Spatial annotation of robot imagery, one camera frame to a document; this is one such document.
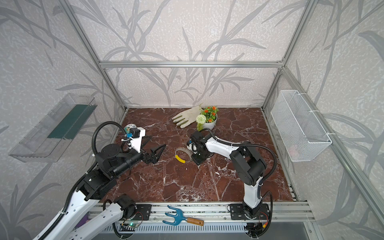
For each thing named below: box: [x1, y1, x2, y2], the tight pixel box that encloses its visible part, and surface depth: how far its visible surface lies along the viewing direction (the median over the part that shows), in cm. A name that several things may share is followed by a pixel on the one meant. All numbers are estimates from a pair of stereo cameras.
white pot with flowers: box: [200, 106, 219, 130], surface depth 98 cm
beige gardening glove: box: [172, 106, 202, 129], surface depth 115 cm
